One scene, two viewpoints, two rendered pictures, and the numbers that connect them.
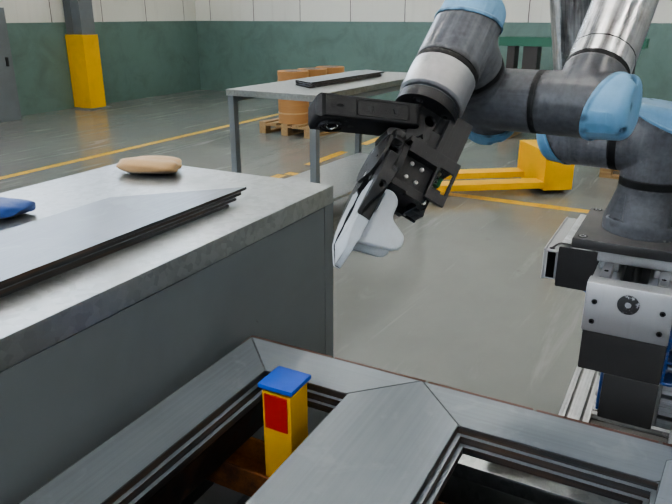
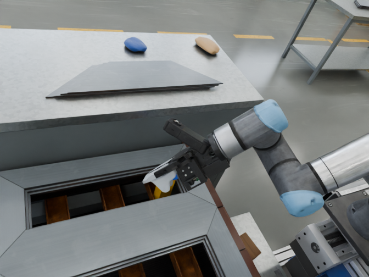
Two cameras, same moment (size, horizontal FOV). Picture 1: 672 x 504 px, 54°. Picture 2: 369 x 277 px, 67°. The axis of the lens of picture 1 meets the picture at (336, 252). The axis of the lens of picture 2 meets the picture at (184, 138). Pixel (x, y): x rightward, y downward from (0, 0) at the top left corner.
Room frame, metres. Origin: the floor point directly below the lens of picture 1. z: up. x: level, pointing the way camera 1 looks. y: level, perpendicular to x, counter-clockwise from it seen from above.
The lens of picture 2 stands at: (0.27, -0.24, 1.76)
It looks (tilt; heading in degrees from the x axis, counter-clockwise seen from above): 44 degrees down; 26
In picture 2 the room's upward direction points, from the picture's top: 19 degrees clockwise
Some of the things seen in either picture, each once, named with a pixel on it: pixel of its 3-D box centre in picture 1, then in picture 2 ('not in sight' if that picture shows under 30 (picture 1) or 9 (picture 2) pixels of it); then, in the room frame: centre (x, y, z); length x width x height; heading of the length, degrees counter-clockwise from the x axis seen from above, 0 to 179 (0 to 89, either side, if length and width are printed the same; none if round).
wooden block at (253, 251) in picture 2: not in sight; (246, 247); (0.97, -0.32, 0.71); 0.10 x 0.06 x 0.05; 74
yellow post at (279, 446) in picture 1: (286, 439); (163, 189); (0.87, 0.08, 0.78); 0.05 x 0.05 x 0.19; 62
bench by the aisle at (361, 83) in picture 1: (340, 141); (359, 40); (5.00, -0.03, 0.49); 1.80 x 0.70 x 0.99; 149
